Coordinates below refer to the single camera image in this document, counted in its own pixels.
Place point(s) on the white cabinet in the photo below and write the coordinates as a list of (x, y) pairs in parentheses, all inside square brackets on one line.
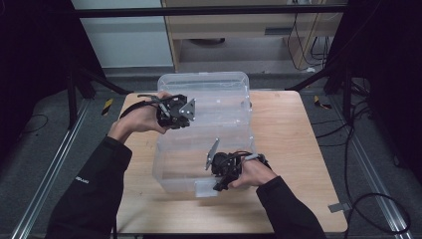
[(126, 43)]

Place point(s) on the black metal stand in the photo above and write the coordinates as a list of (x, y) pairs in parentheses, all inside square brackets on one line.
[(71, 99), (346, 96)]

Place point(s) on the black curtain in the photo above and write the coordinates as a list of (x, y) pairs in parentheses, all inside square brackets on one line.
[(391, 66), (33, 49)]

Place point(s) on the person's right hand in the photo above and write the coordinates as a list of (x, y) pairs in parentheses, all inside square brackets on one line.
[(255, 174)]

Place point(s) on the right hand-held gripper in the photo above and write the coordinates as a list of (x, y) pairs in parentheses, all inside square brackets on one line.
[(225, 166)]

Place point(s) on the grey tape piece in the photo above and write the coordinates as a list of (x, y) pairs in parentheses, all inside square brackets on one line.
[(339, 207)]

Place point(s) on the translucent plastic storage box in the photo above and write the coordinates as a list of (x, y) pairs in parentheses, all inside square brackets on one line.
[(219, 132)]

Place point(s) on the yellow black hazard tape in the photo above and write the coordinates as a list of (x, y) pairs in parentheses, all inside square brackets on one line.
[(107, 107), (320, 103)]

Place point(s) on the metal floor rail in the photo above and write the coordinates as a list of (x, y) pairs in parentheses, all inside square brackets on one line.
[(49, 172), (375, 172)]

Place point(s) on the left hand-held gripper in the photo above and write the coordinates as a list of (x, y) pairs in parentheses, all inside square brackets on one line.
[(174, 113)]

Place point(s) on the light wooden desk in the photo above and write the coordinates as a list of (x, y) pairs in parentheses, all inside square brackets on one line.
[(232, 28)]

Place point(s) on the person's left hand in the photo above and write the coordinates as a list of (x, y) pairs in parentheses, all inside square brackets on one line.
[(139, 121)]

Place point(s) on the black horizontal frame bar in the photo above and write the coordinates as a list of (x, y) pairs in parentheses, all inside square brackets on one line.
[(132, 11)]

